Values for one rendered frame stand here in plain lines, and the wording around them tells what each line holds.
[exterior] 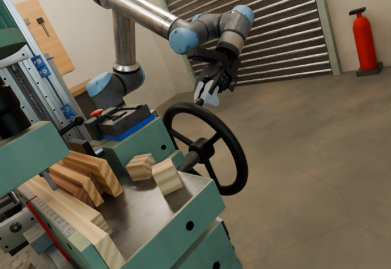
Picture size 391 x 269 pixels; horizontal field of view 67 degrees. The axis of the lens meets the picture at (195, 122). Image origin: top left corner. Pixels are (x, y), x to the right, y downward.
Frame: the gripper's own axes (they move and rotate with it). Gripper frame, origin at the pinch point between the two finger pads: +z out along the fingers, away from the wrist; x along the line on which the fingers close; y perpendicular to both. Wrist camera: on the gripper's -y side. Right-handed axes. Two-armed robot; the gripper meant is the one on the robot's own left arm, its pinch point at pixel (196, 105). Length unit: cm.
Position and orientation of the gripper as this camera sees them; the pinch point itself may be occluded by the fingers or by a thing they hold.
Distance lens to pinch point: 80.8
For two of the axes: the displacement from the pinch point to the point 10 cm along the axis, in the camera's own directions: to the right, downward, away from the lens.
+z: -3.8, 8.7, -3.1
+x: -6.5, -0.2, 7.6
